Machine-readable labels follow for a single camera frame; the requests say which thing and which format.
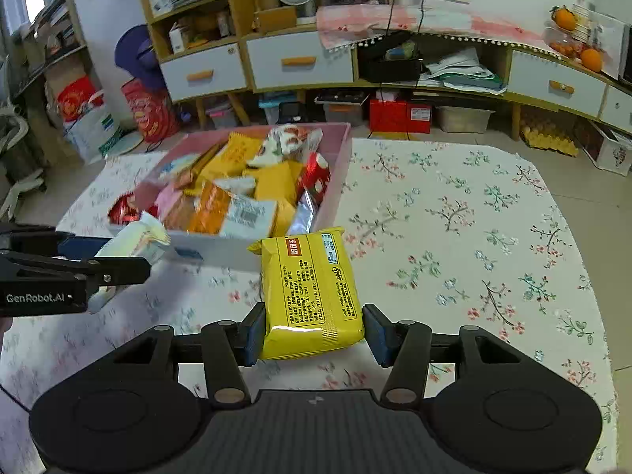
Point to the white plastic bag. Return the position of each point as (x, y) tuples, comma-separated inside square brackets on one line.
[(96, 133)]

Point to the pink cardboard box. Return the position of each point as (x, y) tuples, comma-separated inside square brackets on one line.
[(338, 168)]

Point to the yellow wooden cabinet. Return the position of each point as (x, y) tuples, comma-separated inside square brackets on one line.
[(237, 10)]

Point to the red snack packet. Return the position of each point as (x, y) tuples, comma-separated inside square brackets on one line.
[(123, 210), (316, 173)]

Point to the orange white snack packet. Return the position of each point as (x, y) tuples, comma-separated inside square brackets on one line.
[(247, 215)]

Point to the wooden bookshelf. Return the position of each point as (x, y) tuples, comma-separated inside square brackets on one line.
[(59, 59)]

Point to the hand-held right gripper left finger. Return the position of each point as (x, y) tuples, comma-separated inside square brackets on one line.
[(254, 335)]

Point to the clear plastic snack packet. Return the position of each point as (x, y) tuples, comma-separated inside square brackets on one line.
[(303, 215)]

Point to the white pale green snack packet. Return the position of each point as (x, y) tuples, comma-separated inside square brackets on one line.
[(136, 239)]

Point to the orange fruit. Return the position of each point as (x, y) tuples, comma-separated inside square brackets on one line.
[(564, 18), (591, 59)]

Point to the red printed gift bag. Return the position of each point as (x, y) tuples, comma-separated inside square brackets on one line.
[(150, 111)]

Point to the blue lid storage bin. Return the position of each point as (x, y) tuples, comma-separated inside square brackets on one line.
[(284, 108)]

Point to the pink snack packet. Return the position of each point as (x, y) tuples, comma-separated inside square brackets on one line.
[(168, 202)]

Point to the red paper bag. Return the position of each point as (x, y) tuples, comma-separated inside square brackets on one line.
[(79, 98)]

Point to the white carton box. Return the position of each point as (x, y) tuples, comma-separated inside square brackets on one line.
[(605, 150)]

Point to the white chair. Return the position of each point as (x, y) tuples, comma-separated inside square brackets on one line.
[(19, 187)]

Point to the stack of papers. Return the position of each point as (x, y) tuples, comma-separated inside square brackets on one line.
[(464, 74)]

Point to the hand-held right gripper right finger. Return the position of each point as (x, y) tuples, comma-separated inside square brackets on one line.
[(377, 335)]

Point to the white nut snack packet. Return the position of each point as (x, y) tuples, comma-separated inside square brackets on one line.
[(237, 186), (281, 144)]

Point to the black box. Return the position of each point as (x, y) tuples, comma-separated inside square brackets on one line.
[(390, 66)]

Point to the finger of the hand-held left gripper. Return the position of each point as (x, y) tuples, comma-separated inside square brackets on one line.
[(49, 242), (118, 271)]

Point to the pink patterned cloth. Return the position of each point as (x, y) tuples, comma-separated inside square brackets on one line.
[(444, 22)]

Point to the clear white candy packet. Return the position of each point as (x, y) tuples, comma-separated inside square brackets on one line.
[(177, 165)]

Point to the round white base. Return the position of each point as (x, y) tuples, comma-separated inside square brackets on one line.
[(126, 144)]

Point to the clear storage bin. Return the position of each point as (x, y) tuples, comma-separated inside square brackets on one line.
[(343, 111), (222, 116), (464, 119)]

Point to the red storage box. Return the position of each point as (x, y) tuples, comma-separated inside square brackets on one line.
[(419, 117), (387, 116)]

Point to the white drawer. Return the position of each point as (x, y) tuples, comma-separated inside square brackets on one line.
[(558, 84), (617, 108), (298, 61), (202, 74)]

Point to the floral tablecloth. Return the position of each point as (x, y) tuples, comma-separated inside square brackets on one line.
[(444, 256)]

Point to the yellow snack packet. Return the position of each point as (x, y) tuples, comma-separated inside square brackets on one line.
[(306, 296)]

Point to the bag of small oranges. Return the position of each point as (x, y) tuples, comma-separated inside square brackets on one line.
[(565, 45)]

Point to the yellow egg tray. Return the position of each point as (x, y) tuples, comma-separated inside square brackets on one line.
[(548, 140)]

